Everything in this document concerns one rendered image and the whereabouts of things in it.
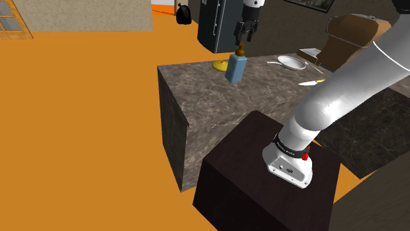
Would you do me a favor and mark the brown chair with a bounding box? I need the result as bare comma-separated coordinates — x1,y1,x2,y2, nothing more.
315,14,392,72

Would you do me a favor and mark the wooden framed window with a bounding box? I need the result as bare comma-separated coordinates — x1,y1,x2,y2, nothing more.
0,0,34,41

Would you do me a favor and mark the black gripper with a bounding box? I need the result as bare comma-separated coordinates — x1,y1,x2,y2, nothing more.
233,5,261,46

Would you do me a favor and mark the blue soap bottle brown pump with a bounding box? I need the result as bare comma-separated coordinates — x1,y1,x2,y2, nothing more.
224,43,248,84

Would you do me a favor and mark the dark refrigerator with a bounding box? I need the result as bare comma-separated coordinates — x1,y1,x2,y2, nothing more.
196,0,248,54

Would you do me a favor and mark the framed wall picture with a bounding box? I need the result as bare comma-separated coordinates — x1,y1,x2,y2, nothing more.
283,0,336,14

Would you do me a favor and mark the black trash bag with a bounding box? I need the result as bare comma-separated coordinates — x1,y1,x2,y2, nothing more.
175,3,193,26

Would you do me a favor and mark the dark robot stand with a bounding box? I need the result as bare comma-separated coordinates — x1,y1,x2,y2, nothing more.
192,110,342,231

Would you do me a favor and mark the grey flat box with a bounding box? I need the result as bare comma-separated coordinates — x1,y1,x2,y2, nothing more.
296,47,322,64

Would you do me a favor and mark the white knife yellow handle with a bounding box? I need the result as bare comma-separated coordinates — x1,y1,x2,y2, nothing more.
298,79,326,87

